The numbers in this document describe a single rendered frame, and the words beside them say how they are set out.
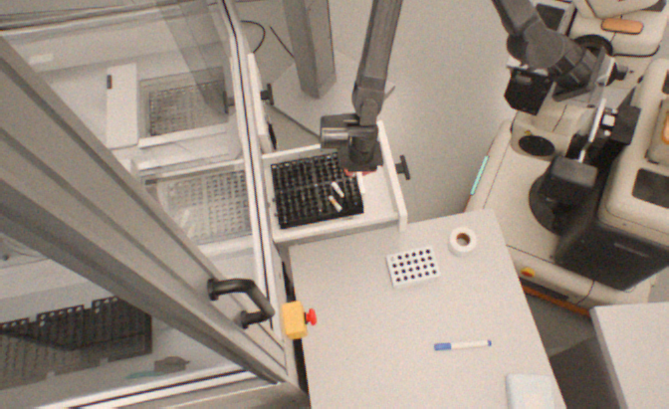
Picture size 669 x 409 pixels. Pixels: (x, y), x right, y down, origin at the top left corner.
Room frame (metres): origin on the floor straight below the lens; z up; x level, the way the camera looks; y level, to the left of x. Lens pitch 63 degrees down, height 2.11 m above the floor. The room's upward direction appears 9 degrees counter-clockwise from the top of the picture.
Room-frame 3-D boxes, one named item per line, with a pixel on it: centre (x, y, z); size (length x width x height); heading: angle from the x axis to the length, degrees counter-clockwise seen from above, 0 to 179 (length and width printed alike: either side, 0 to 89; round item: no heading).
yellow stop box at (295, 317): (0.28, 0.14, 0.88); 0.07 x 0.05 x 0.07; 2
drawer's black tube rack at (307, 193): (0.62, 0.05, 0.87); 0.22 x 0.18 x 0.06; 92
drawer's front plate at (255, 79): (0.93, 0.18, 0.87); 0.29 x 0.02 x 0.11; 2
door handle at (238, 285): (0.18, 0.13, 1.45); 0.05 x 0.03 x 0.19; 92
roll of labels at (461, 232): (0.44, -0.31, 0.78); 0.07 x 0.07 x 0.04
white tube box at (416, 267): (0.39, -0.17, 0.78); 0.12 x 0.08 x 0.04; 94
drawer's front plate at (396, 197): (0.62, -0.15, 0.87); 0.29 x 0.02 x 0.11; 2
